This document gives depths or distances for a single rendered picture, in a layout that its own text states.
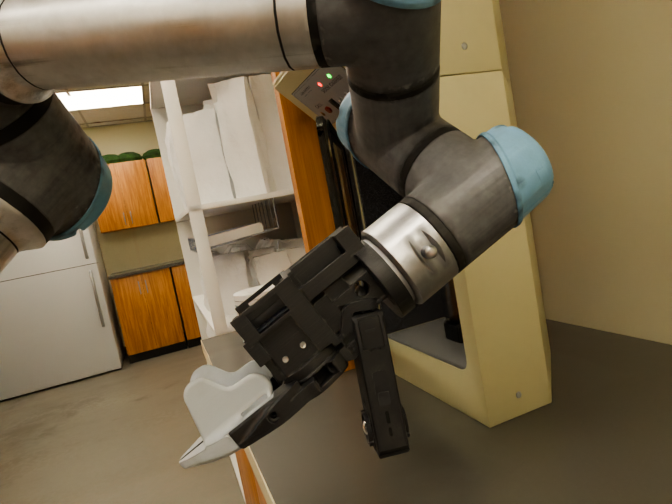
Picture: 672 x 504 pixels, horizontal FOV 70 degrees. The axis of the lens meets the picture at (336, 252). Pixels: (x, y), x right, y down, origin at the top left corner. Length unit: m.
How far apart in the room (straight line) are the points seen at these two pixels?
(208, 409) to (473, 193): 0.25
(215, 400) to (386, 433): 0.13
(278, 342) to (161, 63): 0.23
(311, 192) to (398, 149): 0.55
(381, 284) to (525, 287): 0.39
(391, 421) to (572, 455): 0.32
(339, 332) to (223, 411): 0.10
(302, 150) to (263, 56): 0.58
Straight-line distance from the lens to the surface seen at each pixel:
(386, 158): 0.42
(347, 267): 0.36
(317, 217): 0.95
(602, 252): 1.07
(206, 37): 0.39
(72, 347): 5.57
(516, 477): 0.62
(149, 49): 0.41
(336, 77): 0.74
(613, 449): 0.68
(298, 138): 0.95
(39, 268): 5.52
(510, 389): 0.73
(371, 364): 0.37
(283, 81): 0.86
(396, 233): 0.36
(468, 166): 0.39
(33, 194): 0.56
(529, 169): 0.39
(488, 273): 0.67
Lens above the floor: 1.28
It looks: 6 degrees down
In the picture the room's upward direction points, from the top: 11 degrees counter-clockwise
